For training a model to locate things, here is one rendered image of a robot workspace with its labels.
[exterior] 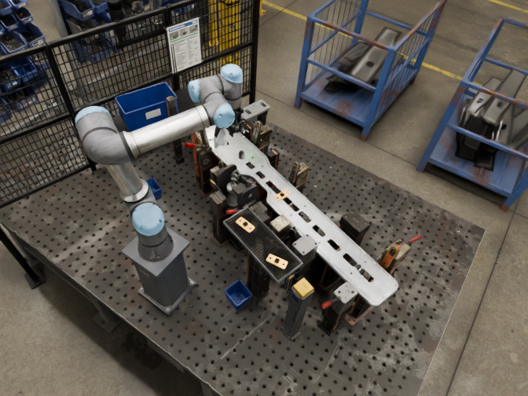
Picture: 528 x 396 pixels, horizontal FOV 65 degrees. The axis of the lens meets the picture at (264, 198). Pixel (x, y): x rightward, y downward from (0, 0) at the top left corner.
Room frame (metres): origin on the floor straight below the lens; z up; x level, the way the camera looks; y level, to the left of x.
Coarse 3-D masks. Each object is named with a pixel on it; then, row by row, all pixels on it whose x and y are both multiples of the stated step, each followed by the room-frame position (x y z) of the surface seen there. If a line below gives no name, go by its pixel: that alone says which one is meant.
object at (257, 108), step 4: (260, 100) 2.10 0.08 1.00; (252, 104) 2.05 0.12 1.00; (256, 104) 2.05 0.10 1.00; (260, 104) 2.06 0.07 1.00; (268, 104) 2.06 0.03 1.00; (244, 108) 2.00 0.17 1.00; (248, 108) 2.01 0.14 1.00; (252, 108) 2.01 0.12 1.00; (256, 108) 2.01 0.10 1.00; (260, 108) 2.02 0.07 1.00; (264, 108) 2.02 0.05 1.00; (268, 108) 2.02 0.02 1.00; (244, 112) 1.97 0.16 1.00; (252, 112) 1.97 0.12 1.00; (256, 112) 1.98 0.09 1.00; (260, 112) 1.98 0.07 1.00; (244, 116) 1.93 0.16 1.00; (248, 116) 1.93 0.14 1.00; (252, 116) 1.94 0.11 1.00
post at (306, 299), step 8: (296, 296) 0.73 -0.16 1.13; (304, 296) 0.73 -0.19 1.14; (312, 296) 0.75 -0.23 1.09; (296, 304) 0.73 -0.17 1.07; (304, 304) 0.73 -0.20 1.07; (288, 312) 0.75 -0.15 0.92; (296, 312) 0.73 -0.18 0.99; (304, 312) 0.75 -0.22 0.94; (288, 320) 0.75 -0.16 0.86; (296, 320) 0.72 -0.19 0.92; (280, 328) 0.76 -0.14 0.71; (288, 328) 0.74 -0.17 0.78; (296, 328) 0.74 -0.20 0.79; (288, 336) 0.72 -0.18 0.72
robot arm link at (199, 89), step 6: (204, 78) 1.21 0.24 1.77; (210, 78) 1.21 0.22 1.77; (216, 78) 1.21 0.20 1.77; (192, 84) 1.16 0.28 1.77; (198, 84) 1.17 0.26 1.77; (204, 84) 1.17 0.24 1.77; (210, 84) 1.17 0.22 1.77; (216, 84) 1.19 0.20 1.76; (222, 84) 1.20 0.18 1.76; (192, 90) 1.15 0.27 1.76; (198, 90) 1.15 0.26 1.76; (204, 90) 1.14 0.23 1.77; (210, 90) 1.14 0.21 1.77; (216, 90) 1.14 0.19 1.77; (222, 90) 1.19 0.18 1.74; (192, 96) 1.15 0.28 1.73; (198, 96) 1.14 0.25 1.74; (204, 96) 1.12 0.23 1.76
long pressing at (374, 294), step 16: (208, 128) 1.80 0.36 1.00; (224, 128) 1.81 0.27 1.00; (240, 144) 1.69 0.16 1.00; (224, 160) 1.55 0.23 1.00; (240, 160) 1.56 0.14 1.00; (256, 160) 1.58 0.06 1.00; (256, 176) 1.46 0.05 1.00; (272, 176) 1.47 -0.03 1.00; (272, 192) 1.36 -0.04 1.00; (272, 208) 1.26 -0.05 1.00; (288, 208) 1.27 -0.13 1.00; (304, 208) 1.27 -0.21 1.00; (304, 224) 1.18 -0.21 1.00; (320, 224) 1.19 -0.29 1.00; (320, 240) 1.09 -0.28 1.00; (336, 240) 1.10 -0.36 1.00; (352, 240) 1.11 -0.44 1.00; (320, 256) 1.01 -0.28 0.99; (336, 256) 1.01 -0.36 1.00; (352, 256) 1.02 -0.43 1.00; (368, 256) 1.03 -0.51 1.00; (336, 272) 0.93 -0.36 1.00; (352, 272) 0.94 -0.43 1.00; (368, 272) 0.94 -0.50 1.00; (384, 272) 0.95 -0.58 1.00; (368, 288) 0.86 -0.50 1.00; (384, 288) 0.87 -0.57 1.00; (368, 304) 0.79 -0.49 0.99
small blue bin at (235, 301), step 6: (234, 282) 0.94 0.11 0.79; (240, 282) 0.95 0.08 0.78; (228, 288) 0.91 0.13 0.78; (234, 288) 0.93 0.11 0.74; (240, 288) 0.94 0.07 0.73; (246, 288) 0.92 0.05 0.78; (228, 294) 0.88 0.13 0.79; (234, 294) 0.92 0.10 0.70; (240, 294) 0.92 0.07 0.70; (246, 294) 0.91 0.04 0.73; (228, 300) 0.88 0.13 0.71; (234, 300) 0.89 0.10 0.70; (240, 300) 0.89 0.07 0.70; (246, 300) 0.86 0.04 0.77; (234, 306) 0.84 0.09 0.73; (240, 306) 0.84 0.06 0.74
